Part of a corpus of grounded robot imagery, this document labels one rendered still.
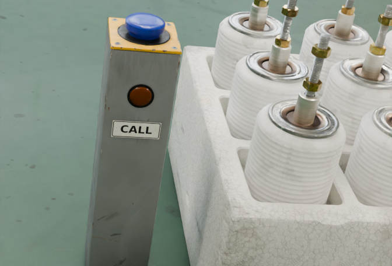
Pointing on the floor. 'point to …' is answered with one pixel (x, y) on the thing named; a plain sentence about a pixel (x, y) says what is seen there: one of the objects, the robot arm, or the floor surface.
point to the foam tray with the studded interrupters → (350, 255)
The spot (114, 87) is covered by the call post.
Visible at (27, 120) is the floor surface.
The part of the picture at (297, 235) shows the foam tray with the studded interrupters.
